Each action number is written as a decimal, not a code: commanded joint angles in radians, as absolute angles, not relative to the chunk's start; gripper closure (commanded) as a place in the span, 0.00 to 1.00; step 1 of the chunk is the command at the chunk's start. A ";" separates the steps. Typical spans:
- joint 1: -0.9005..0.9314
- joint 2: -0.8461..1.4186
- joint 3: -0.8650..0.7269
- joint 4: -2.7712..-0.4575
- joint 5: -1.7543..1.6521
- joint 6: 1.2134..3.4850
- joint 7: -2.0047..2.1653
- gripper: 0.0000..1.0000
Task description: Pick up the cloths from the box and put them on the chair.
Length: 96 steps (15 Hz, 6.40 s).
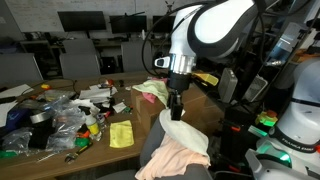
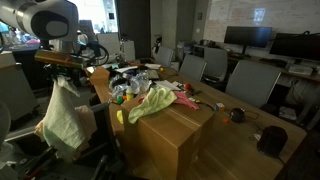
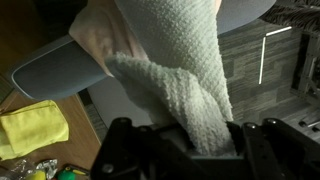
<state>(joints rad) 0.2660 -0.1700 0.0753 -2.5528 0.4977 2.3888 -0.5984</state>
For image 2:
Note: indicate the red orange ball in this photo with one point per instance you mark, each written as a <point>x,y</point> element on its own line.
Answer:
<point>187,86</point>

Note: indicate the black cylinder speaker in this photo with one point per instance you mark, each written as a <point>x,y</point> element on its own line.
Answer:
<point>271,140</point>

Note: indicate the green plastic toy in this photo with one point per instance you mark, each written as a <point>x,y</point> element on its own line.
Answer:
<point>119,100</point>

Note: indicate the white cabinet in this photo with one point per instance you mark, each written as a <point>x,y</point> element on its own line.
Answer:
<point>113,45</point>

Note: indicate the wrist mounted camera bar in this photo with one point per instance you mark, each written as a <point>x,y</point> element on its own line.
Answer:
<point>58,58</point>

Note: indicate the small orange object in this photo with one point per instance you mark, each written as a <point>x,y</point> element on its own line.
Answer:
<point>225,120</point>

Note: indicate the yellow orange ball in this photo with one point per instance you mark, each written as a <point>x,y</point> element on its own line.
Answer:
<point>161,69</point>

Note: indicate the white desk device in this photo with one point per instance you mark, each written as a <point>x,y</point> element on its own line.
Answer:
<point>300,69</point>

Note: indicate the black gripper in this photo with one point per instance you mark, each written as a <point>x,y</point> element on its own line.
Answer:
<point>63,71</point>

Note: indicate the white terry towel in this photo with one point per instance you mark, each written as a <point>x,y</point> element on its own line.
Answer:
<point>61,123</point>

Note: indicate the orange plastic toy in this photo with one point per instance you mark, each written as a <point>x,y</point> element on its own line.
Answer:
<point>124,97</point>

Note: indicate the white papers stack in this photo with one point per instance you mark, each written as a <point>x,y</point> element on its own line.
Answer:
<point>166,85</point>

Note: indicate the light green cloth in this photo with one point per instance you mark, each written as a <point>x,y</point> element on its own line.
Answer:
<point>153,101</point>

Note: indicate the pink cloth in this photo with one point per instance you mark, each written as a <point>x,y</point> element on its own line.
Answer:
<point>186,100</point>

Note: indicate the white box under desk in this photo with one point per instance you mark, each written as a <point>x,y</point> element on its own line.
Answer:
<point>287,113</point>

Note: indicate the black computer monitor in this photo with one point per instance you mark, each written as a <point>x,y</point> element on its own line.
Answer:
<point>295,46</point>
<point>248,36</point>

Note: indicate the grey cabinet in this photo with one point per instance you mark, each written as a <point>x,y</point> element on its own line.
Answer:
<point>15,93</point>

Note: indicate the white bottle yellow label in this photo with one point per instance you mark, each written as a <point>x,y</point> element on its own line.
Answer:
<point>129,93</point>

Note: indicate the clear plastic bags pile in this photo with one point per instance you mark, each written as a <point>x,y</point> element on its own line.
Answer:
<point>133,81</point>

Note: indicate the peach cloth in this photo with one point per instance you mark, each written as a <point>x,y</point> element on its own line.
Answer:
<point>89,121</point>

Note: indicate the large brown cardboard box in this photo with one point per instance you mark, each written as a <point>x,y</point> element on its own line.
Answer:
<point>173,143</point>

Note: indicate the small black round speaker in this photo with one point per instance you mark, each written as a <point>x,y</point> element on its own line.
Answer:
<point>237,115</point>

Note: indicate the small brown cardboard piece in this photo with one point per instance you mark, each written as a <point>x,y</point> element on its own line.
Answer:
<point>99,76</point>

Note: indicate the yellow cloth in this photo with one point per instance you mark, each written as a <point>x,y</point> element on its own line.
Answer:
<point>119,116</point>

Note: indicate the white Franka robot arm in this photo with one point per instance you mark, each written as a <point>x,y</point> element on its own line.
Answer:
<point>43,20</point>

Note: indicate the grey office chair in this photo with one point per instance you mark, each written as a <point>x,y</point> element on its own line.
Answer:
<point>251,83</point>
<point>164,56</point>
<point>216,63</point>
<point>192,68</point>
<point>105,133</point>

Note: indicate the Rubik's cube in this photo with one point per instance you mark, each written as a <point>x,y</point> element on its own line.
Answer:
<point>219,106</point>

